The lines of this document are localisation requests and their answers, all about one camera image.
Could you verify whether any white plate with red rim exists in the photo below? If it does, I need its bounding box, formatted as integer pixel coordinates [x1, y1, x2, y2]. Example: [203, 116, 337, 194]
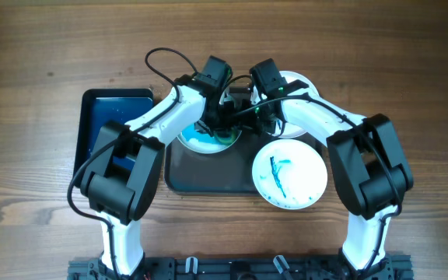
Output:
[250, 70, 320, 140]

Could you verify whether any white plate with blue smear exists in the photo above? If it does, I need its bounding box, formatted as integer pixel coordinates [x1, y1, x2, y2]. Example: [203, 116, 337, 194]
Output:
[176, 86, 241, 154]

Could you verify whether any green scouring sponge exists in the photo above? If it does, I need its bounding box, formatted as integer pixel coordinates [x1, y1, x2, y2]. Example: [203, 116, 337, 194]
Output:
[213, 130, 239, 145]

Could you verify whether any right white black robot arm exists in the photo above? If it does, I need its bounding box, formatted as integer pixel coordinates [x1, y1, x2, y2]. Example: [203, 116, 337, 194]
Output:
[237, 58, 414, 278]

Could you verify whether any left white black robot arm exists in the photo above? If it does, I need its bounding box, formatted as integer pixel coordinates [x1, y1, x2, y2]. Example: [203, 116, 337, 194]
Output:
[70, 56, 232, 279]

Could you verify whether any dark brown serving tray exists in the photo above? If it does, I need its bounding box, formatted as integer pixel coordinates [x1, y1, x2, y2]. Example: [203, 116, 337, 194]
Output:
[163, 86, 322, 195]

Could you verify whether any black tray with blue water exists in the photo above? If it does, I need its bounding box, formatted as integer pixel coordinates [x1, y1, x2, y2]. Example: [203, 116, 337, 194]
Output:
[73, 89, 154, 174]

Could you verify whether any white plate with blue streak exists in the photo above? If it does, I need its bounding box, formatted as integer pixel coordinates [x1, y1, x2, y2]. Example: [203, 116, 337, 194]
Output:
[251, 139, 327, 210]

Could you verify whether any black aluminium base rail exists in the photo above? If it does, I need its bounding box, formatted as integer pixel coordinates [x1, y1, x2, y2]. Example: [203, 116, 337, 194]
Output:
[67, 254, 415, 280]

